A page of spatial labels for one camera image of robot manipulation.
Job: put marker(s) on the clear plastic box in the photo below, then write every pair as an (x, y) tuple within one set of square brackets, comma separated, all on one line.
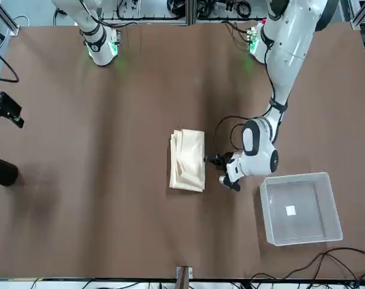
[(291, 225)]

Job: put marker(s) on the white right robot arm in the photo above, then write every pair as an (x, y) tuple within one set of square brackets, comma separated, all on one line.
[(99, 51)]

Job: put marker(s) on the black cylindrical vase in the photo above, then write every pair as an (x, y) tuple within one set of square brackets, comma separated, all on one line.
[(3, 171)]

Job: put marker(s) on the cream-colored tablecloth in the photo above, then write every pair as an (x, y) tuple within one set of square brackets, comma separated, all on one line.
[(190, 144)]

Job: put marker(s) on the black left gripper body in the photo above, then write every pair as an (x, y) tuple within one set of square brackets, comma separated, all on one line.
[(224, 159)]

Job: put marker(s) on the aluminium camera post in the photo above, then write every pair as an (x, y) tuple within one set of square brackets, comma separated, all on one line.
[(184, 280), (191, 15)]

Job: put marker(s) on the white square sticker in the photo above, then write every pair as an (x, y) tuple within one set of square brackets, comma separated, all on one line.
[(291, 210)]

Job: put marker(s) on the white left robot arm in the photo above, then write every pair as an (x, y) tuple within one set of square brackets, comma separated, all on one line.
[(285, 45)]

